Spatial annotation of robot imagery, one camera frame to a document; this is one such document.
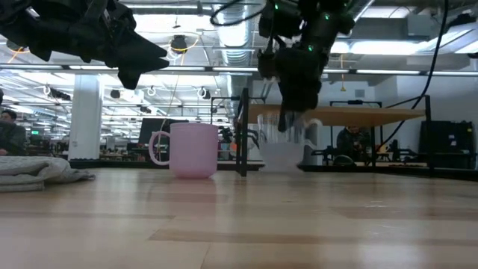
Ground black table edge rail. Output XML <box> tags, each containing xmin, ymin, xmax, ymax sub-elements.
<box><xmin>69</xmin><ymin>159</ymin><xmax>478</xmax><ymax>182</ymax></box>

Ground silver ventilation duct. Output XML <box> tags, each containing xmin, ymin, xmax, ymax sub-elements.
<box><xmin>214</xmin><ymin>3</ymin><xmax>257</xmax><ymax>68</ymax></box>

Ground pink mug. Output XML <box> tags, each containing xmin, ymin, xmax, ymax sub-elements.
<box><xmin>148</xmin><ymin>122</ymin><xmax>220</xmax><ymax>179</ymax></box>

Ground translucent frosted mug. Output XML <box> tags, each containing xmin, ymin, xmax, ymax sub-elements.
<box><xmin>256</xmin><ymin>113</ymin><xmax>324</xmax><ymax>173</ymax></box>

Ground white pillar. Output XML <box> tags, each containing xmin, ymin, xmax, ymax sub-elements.
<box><xmin>67</xmin><ymin>74</ymin><xmax>104</xmax><ymax>161</ymax></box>

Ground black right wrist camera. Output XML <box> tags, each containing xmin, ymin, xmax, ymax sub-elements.
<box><xmin>256</xmin><ymin>50</ymin><xmax>280</xmax><ymax>80</ymax></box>

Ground grey folded cloth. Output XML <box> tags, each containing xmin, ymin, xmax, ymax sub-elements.
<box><xmin>0</xmin><ymin>155</ymin><xmax>96</xmax><ymax>194</ymax></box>

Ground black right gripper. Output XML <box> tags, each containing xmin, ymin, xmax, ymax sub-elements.
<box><xmin>276</xmin><ymin>47</ymin><xmax>329</xmax><ymax>132</ymax></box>

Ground black ceiling device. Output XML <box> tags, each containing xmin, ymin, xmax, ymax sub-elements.
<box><xmin>170</xmin><ymin>34</ymin><xmax>190</xmax><ymax>54</ymax></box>

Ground person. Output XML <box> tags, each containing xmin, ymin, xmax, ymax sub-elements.
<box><xmin>0</xmin><ymin>108</ymin><xmax>28</xmax><ymax>157</ymax></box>
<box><xmin>335</xmin><ymin>126</ymin><xmax>371</xmax><ymax>165</ymax></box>

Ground black cable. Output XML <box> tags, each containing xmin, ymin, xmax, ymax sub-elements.
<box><xmin>375</xmin><ymin>0</ymin><xmax>449</xmax><ymax>152</ymax></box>

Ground black monitor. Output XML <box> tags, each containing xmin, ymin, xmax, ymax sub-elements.
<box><xmin>137</xmin><ymin>117</ymin><xmax>190</xmax><ymax>146</ymax></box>

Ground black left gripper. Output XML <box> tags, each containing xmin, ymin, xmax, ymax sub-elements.
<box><xmin>70</xmin><ymin>0</ymin><xmax>170</xmax><ymax>90</ymax></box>

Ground wooden shelf with black frame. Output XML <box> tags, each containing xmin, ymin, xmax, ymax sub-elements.
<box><xmin>235</xmin><ymin>87</ymin><xmax>434</xmax><ymax>177</ymax></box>

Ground black cabinet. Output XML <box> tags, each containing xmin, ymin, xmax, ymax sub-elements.
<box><xmin>420</xmin><ymin>120</ymin><xmax>477</xmax><ymax>170</ymax></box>

